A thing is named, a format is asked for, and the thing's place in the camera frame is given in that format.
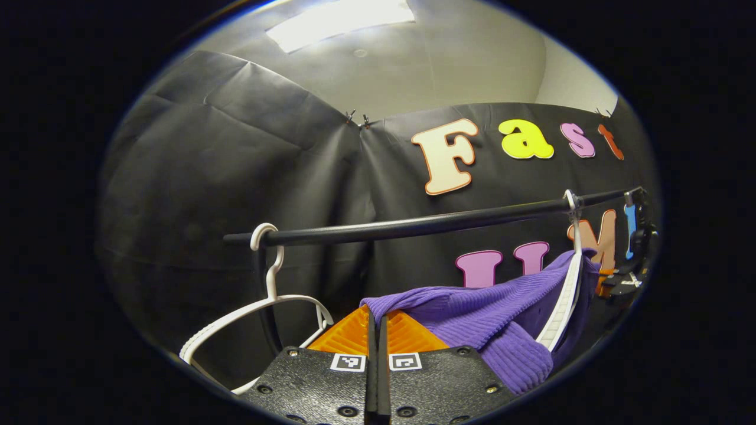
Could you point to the white plastic hanger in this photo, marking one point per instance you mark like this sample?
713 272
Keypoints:
561 313
236 316

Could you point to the black clothes rack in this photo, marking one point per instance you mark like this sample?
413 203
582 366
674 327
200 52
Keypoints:
413 224

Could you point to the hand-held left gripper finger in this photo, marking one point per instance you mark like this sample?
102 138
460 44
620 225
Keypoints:
372 378
384 378

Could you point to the black backdrop cloth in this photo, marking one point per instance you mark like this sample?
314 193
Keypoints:
207 177

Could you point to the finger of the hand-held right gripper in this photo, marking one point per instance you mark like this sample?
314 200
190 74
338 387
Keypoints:
605 283

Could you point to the ceiling light panel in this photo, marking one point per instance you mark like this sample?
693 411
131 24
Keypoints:
339 20

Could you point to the purple ribbed knit garment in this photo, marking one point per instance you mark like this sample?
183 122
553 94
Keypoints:
472 313

